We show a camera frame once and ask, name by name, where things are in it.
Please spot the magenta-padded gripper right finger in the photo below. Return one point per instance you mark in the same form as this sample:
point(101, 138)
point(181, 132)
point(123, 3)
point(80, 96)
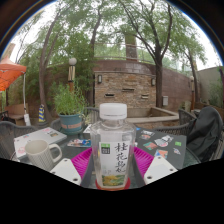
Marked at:
point(159, 168)

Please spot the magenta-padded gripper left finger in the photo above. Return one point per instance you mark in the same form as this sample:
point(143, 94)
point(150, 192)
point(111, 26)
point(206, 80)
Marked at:
point(68, 170)

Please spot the dark laptop with stickers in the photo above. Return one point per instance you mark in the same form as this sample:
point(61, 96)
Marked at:
point(160, 143)

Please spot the colourful printed card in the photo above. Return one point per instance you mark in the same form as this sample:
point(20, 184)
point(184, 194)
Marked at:
point(79, 143)

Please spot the white ribbed ceramic mug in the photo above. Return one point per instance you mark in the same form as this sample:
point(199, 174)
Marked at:
point(40, 155)

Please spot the silver laptop with stickers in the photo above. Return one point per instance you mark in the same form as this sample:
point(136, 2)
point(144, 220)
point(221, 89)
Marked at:
point(36, 138)

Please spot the clear white-capped drink bottle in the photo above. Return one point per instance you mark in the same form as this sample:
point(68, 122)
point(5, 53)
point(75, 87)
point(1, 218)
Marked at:
point(112, 146)

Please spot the green plant in teal pot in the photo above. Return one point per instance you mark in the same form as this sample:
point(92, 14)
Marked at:
point(70, 115)

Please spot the blue yellow striped cone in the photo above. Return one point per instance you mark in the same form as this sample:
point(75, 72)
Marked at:
point(41, 114)

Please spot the tall leafy tree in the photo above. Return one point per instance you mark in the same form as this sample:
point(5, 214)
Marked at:
point(193, 75)
point(158, 76)
point(42, 83)

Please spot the orange canopy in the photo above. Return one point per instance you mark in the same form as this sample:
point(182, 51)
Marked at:
point(10, 73)

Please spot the grey wall utility box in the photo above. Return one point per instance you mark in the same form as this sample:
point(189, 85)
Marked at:
point(165, 100)

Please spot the black wall lantern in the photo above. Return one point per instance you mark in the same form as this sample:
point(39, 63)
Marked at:
point(99, 79)
point(153, 81)

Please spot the stone brick fountain wall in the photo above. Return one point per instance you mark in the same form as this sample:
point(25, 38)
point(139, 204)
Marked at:
point(125, 88)

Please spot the globe lamp post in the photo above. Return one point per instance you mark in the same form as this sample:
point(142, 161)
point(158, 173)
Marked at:
point(72, 71)

